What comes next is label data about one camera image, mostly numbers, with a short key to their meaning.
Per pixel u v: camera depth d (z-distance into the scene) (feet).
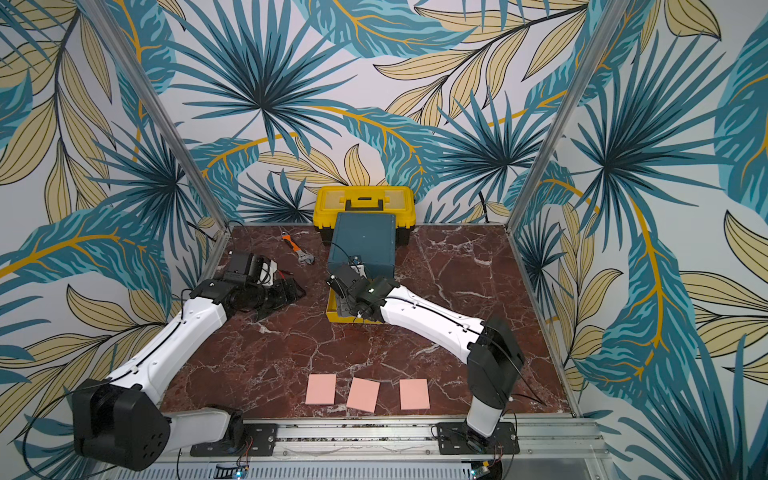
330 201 3.41
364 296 1.84
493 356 1.42
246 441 2.35
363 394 2.63
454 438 2.41
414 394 2.64
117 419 1.27
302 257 3.60
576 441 2.46
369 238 2.84
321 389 2.66
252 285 2.25
